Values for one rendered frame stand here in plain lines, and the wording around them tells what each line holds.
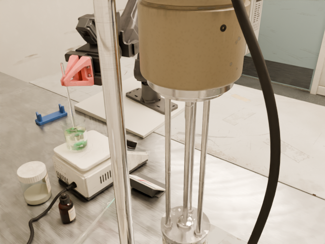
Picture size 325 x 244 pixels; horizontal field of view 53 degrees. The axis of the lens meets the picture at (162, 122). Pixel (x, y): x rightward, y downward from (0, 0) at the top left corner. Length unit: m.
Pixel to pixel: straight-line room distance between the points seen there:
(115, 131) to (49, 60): 2.24
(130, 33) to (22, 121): 0.48
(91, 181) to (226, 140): 0.42
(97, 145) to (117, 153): 0.51
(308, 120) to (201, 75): 0.86
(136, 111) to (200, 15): 0.82
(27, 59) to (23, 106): 1.17
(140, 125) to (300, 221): 0.52
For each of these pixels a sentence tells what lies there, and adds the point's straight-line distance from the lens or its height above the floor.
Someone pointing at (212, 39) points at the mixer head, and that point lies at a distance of 0.28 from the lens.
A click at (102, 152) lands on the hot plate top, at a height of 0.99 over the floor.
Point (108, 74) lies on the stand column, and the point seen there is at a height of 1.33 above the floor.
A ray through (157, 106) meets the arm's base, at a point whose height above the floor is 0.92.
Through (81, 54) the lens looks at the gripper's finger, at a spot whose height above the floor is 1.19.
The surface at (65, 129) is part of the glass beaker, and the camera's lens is 0.74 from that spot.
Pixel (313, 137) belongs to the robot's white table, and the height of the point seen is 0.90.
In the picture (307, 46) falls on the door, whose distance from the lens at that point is 3.58.
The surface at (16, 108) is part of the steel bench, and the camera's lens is 1.24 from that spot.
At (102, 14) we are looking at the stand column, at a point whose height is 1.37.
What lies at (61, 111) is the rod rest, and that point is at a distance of 1.13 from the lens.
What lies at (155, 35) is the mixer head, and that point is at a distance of 0.29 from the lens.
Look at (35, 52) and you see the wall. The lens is 2.42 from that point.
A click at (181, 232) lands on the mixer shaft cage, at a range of 0.45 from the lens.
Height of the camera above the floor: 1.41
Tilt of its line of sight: 30 degrees down
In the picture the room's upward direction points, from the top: 1 degrees counter-clockwise
